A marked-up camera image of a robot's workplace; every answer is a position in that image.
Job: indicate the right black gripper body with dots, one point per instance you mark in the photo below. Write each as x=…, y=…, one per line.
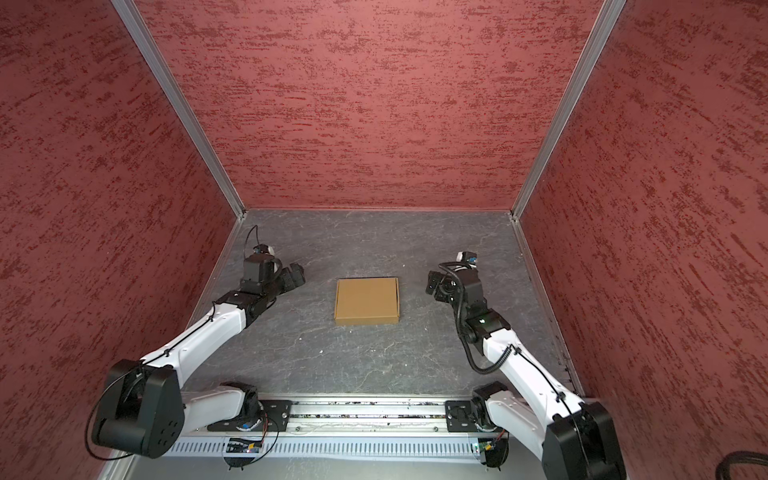
x=445, y=291

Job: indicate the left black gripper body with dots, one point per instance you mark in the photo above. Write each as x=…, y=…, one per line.
x=271, y=288

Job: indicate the brown cardboard box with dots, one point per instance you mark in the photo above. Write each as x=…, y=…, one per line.
x=367, y=301

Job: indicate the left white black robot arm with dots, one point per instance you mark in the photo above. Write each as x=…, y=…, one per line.
x=143, y=410

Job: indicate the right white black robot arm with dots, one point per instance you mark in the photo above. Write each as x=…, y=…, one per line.
x=571, y=437

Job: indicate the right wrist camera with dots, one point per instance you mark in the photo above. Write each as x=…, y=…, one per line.
x=467, y=258

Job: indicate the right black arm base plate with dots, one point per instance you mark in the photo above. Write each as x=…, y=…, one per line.
x=468, y=416

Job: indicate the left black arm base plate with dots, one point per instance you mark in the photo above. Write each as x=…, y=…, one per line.
x=265, y=415

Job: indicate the aluminium front rail frame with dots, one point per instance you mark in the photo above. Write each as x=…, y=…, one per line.
x=370, y=417

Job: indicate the perforated metal cable tray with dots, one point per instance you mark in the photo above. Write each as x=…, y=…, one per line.
x=453, y=449

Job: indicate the left aluminium corner post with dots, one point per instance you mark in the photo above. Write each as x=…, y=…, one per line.
x=138, y=30

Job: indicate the aluminium corner post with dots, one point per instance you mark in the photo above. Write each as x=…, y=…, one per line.
x=602, y=28
x=138, y=30

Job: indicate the right aluminium corner post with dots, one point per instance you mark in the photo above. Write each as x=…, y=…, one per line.
x=602, y=28

